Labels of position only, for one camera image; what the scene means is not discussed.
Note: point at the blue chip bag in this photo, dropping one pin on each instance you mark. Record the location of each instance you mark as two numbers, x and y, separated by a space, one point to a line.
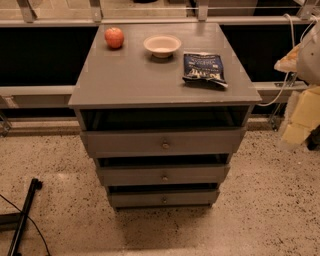
204 67

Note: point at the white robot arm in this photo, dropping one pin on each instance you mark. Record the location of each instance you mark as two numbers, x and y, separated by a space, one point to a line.
308 62

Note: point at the grey wooden drawer cabinet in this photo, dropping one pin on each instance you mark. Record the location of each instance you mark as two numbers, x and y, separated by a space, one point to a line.
132 90

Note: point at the grey top drawer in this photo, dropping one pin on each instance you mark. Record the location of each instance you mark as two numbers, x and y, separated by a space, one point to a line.
107 144

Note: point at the black metal stand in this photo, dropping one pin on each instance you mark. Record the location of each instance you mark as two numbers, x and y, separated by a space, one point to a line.
16 222

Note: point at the red apple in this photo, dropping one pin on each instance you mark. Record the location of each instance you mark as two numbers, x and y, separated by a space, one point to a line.
114 37

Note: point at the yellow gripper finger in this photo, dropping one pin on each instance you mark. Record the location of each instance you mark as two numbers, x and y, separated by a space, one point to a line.
288 63
302 116

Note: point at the grey drawer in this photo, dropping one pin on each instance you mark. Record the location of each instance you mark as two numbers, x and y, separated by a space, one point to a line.
159 175
185 198
107 144

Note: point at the white bowl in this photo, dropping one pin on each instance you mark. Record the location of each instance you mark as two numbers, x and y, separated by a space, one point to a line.
162 46

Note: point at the grey bottom drawer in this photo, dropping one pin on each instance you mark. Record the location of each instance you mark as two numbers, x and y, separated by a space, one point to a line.
185 198

